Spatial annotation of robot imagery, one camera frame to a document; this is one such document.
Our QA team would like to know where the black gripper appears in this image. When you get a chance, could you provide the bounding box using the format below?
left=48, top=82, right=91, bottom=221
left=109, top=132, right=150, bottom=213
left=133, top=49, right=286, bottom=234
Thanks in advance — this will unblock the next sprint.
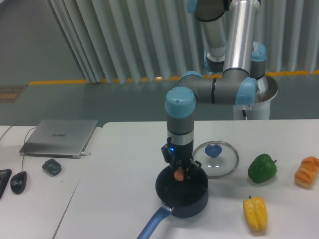
left=161, top=137, right=201, bottom=182

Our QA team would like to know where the brown egg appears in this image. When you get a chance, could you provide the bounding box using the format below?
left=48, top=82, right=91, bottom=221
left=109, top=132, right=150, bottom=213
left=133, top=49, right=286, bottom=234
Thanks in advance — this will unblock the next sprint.
left=174, top=168, right=184, bottom=182

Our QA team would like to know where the dark blue saucepan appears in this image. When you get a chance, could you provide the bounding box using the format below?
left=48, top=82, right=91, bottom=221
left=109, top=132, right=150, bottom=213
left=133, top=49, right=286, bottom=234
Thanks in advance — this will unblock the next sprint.
left=137, top=166, right=208, bottom=239

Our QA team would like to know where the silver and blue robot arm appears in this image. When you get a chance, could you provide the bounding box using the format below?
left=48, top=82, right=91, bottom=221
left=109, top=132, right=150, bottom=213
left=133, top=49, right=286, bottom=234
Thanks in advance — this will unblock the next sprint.
left=161, top=0, right=261, bottom=182

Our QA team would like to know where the glass lid blue knob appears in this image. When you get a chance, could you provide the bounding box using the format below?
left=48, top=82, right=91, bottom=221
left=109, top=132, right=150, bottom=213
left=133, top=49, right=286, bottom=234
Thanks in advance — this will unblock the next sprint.
left=192, top=141, right=239, bottom=179

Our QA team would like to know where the green bell pepper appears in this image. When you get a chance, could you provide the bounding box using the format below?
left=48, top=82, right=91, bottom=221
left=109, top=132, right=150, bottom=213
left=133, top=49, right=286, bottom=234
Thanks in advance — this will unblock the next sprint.
left=248, top=153, right=277, bottom=184

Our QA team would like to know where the yellow bell pepper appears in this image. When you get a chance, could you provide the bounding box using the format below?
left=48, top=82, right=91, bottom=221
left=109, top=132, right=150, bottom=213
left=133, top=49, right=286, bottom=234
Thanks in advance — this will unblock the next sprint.
left=243, top=196, right=268, bottom=232

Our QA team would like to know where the orange croissant bread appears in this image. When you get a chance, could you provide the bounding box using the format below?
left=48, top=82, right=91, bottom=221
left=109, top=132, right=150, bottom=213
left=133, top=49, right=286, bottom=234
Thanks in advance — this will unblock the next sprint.
left=294, top=156, right=319, bottom=188

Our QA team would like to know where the silver laptop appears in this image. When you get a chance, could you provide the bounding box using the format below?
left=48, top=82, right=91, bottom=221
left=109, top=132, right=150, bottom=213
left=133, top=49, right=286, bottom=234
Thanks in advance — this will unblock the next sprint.
left=19, top=119, right=98, bottom=158

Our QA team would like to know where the dark earbuds case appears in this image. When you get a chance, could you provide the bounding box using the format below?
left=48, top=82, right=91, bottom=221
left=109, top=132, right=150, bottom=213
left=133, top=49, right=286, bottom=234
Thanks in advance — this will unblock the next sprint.
left=42, top=158, right=62, bottom=176

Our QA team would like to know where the white folding screen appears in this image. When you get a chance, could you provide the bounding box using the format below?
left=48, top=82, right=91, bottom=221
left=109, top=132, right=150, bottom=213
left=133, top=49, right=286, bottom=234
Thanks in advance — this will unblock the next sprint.
left=50, top=0, right=319, bottom=83

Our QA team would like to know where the black computer mouse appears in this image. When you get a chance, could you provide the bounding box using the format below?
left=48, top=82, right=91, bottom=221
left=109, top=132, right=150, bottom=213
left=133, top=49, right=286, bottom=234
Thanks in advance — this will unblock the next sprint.
left=10, top=171, right=27, bottom=195

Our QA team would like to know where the black keyboard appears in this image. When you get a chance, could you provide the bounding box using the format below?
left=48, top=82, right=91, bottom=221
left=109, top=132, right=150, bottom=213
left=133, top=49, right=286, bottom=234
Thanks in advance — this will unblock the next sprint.
left=0, top=169, right=12, bottom=199

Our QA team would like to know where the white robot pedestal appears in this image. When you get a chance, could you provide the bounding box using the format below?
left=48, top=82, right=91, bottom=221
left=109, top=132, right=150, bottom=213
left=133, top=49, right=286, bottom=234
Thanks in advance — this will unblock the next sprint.
left=233, top=75, right=278, bottom=120

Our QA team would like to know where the black mouse cable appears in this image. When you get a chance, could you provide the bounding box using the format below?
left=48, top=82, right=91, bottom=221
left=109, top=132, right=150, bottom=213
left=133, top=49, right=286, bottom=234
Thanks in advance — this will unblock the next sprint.
left=20, top=127, right=38, bottom=173

